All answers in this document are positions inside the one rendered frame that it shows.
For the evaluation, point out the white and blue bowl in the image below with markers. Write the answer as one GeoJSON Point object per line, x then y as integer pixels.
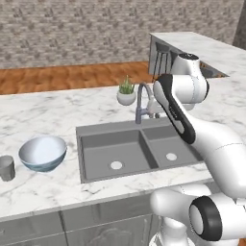
{"type": "Point", "coordinates": [42, 153]}

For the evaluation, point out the grey cupboard door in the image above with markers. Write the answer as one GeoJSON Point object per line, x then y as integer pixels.
{"type": "Point", "coordinates": [109, 235]}

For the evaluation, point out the dark bar stool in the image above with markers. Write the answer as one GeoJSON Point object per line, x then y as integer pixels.
{"type": "Point", "coordinates": [161, 59]}

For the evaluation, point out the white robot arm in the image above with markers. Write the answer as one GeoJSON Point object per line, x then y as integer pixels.
{"type": "Point", "coordinates": [221, 153]}

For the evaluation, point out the grey curved tap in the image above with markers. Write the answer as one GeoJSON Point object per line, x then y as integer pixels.
{"type": "Point", "coordinates": [139, 112]}

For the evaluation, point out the green plant in white pot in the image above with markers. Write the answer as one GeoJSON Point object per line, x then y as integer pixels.
{"type": "Point", "coordinates": [126, 96]}

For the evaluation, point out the grey glass cup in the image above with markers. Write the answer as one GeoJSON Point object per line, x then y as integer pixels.
{"type": "Point", "coordinates": [7, 168]}

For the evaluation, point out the grey drawer front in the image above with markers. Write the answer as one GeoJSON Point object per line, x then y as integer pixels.
{"type": "Point", "coordinates": [29, 229]}
{"type": "Point", "coordinates": [105, 209]}

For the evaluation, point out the grey double basin sink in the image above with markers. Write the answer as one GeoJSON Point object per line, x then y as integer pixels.
{"type": "Point", "coordinates": [112, 150]}

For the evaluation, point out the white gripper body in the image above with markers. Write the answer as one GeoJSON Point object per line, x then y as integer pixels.
{"type": "Point", "coordinates": [154, 107]}

